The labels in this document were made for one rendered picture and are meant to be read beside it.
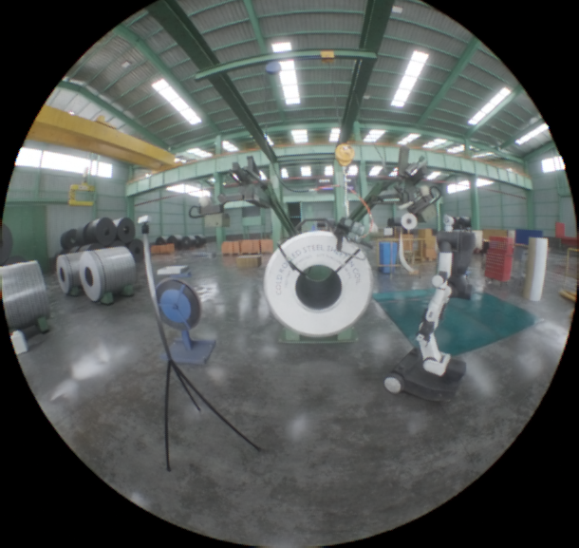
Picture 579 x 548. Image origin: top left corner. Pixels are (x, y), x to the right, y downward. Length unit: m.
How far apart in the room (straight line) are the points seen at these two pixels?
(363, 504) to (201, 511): 0.87
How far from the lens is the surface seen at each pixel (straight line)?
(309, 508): 1.42
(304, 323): 2.34
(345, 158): 2.07
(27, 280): 4.82
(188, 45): 3.01
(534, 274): 5.44
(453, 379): 1.96
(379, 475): 1.54
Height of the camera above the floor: 1.39
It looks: 8 degrees down
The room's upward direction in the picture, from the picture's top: 3 degrees counter-clockwise
